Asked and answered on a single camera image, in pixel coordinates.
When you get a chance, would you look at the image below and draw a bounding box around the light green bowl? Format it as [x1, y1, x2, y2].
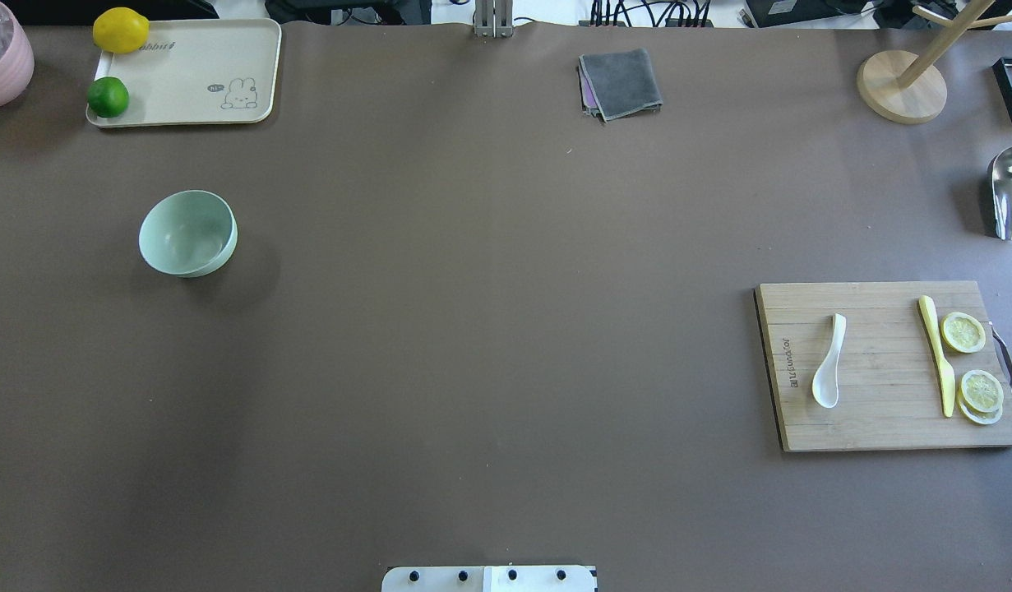
[138, 190, 238, 278]

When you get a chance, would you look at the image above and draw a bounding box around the white ceramic soup spoon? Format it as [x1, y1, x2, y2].
[811, 313, 848, 409]

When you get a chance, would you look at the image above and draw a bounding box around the pink bowl of ice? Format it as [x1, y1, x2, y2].
[0, 1, 35, 108]

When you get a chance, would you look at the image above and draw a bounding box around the grey folded cloth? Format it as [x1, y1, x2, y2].
[577, 48, 663, 123]

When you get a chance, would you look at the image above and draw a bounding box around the beige rabbit tray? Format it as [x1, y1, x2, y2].
[85, 18, 283, 128]

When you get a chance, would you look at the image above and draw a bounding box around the wooden cutting board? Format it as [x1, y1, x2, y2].
[755, 280, 1012, 452]

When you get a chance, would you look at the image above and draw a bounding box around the yellow plastic knife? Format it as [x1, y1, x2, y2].
[917, 295, 957, 419]

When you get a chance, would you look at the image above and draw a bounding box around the green lime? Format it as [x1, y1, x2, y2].
[87, 77, 130, 118]

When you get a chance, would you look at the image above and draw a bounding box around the wooden mug tree stand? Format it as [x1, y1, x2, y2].
[857, 1, 1012, 125]

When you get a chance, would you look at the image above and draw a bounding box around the upper lemon slice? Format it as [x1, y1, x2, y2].
[939, 311, 987, 354]

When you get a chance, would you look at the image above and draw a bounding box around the lemon slice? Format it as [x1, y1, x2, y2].
[939, 311, 987, 354]
[958, 368, 1005, 426]

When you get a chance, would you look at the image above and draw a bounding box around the yellow lemon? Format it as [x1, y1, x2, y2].
[92, 7, 151, 55]

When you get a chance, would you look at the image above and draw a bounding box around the lower lemon slice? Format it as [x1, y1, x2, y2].
[958, 368, 1005, 426]

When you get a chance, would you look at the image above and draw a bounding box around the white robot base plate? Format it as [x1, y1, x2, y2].
[381, 563, 598, 591]

